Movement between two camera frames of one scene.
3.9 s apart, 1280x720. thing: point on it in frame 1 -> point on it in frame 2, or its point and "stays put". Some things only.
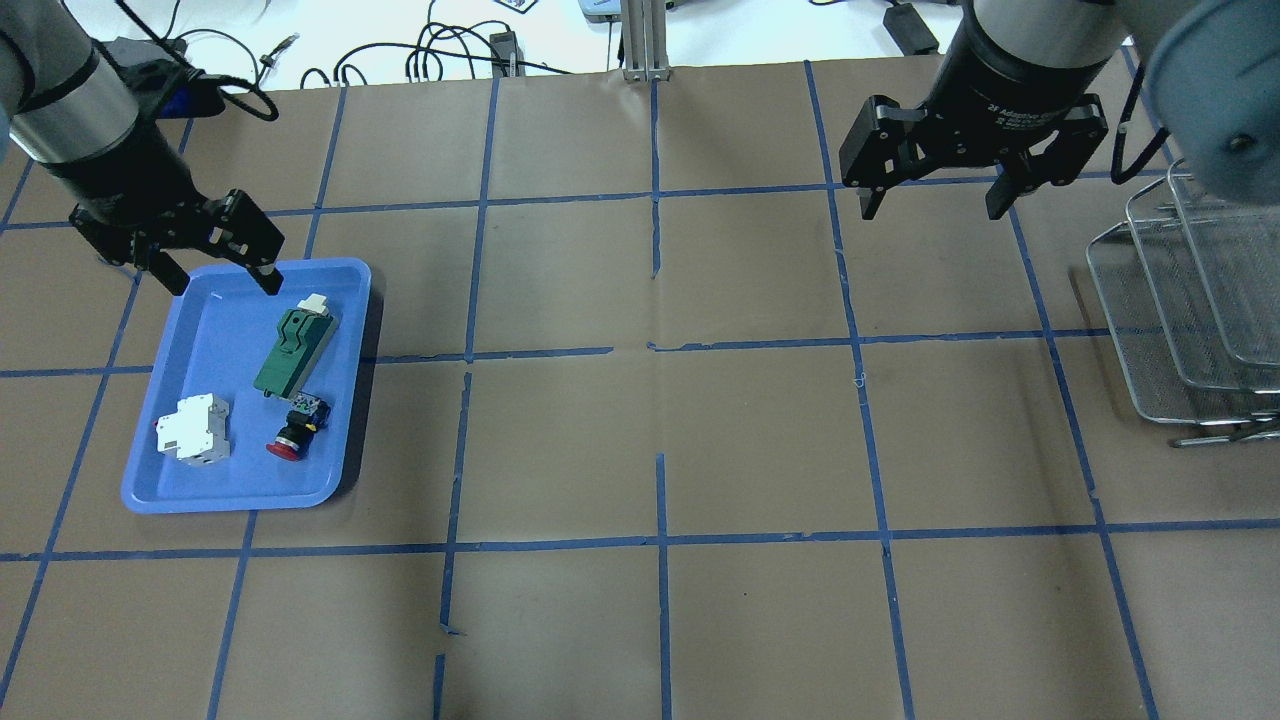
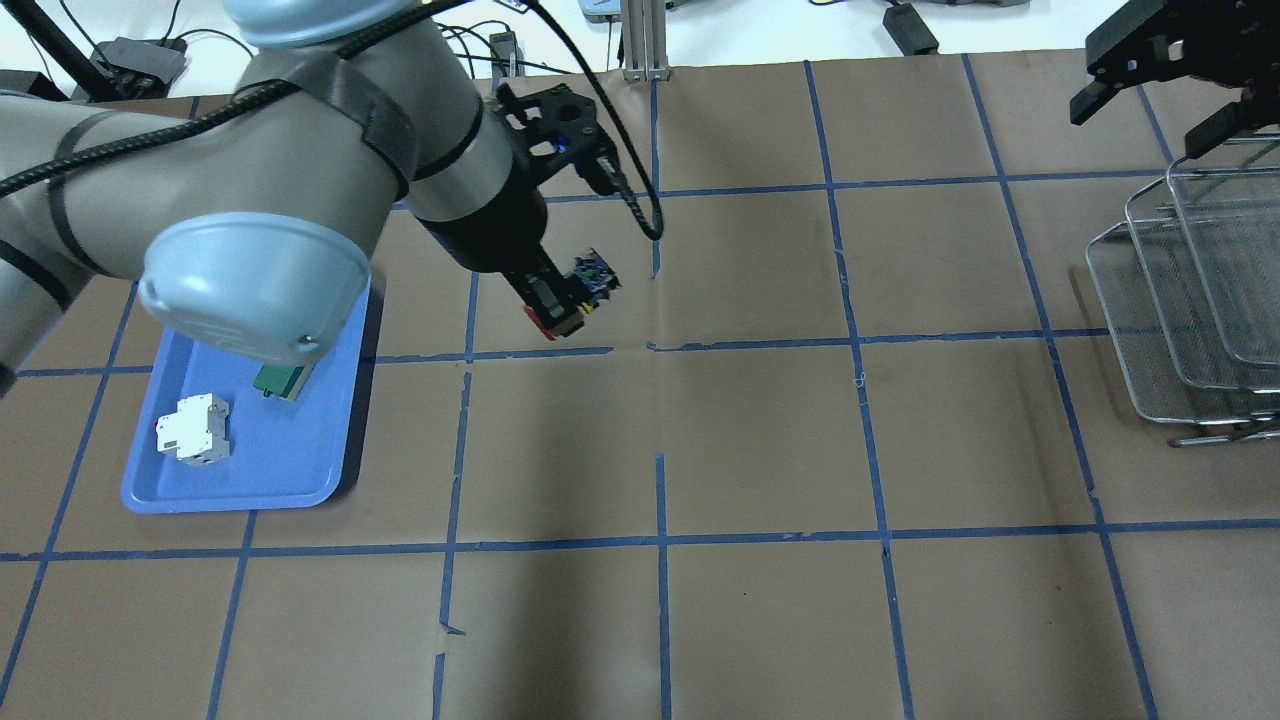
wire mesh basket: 1190,285 stays put
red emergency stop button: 306,416 -> 591,281
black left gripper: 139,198 -> 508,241
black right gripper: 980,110 -> 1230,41
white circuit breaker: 197,433 stays put
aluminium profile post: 644,23 stays put
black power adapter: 910,32 stays put
